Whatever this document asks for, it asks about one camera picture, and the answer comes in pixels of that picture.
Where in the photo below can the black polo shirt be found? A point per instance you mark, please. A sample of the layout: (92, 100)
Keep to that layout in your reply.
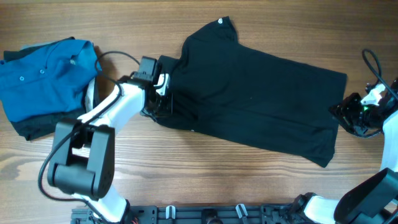
(226, 90)

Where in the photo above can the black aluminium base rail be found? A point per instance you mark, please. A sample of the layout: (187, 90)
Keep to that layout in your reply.
(241, 213)

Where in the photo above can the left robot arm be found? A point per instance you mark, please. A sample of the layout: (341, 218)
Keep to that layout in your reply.
(82, 161)

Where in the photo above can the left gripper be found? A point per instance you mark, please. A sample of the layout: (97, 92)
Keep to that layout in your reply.
(168, 107)

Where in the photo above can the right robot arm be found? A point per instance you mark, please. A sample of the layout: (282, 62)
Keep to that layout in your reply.
(365, 203)

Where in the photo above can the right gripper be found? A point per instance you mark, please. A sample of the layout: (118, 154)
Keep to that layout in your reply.
(342, 112)

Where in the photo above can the dark grey folded shirt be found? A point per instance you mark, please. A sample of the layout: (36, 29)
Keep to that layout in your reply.
(41, 125)

